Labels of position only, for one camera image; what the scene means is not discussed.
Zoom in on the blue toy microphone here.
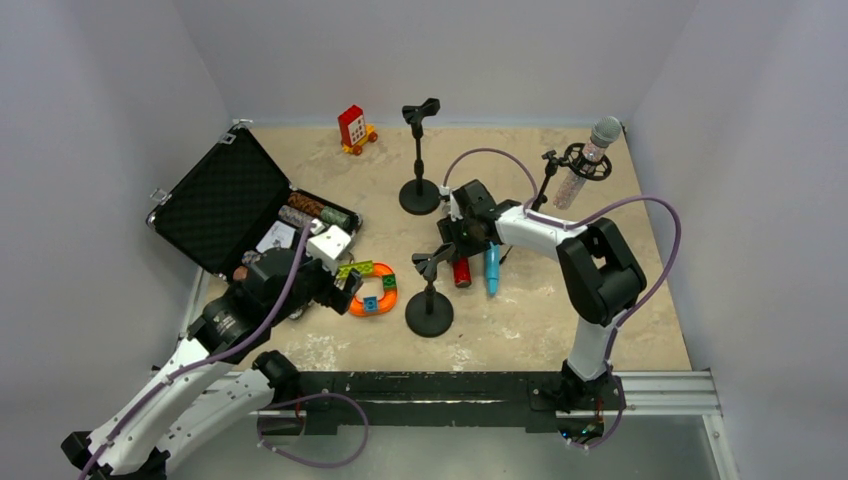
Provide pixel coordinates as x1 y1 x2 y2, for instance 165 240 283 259
484 242 501 297

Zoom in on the red glitter microphone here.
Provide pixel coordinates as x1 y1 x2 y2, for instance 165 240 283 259
451 257 472 289

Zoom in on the black mic stand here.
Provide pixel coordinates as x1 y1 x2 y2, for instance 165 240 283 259
405 243 455 338
398 98 441 216

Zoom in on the black tripod shock-mount stand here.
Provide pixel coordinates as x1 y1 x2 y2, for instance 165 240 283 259
530 141 611 211

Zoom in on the silver glitter microphone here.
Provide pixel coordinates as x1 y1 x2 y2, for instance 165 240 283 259
553 116 623 210

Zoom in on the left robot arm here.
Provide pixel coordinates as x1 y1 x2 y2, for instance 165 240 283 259
61 247 363 479

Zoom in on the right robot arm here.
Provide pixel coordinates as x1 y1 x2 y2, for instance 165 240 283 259
437 180 647 411

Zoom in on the green toy brick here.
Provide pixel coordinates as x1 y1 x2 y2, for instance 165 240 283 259
336 261 374 280

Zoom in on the orange curved toy track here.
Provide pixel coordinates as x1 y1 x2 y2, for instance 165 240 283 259
348 262 398 317

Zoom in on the black poker chip case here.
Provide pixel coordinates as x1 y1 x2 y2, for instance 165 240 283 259
146 123 363 283

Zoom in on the red toy block car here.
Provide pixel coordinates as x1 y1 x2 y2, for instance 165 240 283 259
337 104 379 156

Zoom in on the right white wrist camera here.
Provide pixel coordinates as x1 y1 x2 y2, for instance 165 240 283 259
438 185 463 221

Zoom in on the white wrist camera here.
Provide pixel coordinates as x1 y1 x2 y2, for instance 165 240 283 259
438 185 463 221
306 225 352 274

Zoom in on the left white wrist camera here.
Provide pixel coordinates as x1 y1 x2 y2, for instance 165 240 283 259
306 225 352 274

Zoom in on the black base frame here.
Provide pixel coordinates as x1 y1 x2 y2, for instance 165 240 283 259
260 371 625 440

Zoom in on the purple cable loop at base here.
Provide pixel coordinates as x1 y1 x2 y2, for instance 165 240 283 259
256 392 370 469

